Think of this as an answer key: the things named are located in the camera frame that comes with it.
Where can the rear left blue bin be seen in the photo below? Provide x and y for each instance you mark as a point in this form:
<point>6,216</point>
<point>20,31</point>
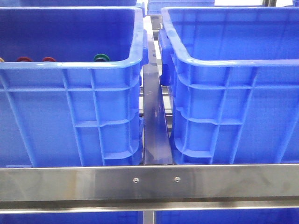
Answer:
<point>82,3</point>

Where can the lower shelf blue bin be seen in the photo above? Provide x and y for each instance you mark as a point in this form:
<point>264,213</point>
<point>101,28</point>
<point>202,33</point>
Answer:
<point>133,217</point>

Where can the distant tall blue crate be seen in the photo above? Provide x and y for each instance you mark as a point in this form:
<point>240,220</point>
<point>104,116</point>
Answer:
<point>155,6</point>

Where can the steel shelf rack frame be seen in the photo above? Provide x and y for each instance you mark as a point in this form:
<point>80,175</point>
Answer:
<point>155,185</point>

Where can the blue bin with buttons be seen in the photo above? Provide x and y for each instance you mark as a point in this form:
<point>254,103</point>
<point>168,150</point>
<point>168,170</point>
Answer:
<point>75,111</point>

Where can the green mushroom push button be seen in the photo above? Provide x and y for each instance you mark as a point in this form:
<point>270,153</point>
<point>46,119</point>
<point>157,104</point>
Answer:
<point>101,58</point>

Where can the red mushroom push button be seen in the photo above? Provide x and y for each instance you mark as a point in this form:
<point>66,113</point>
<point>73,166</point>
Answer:
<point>24,59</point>

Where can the empty blue plastic bin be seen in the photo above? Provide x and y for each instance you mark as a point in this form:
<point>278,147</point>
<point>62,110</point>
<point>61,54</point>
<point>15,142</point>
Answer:
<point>234,79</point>

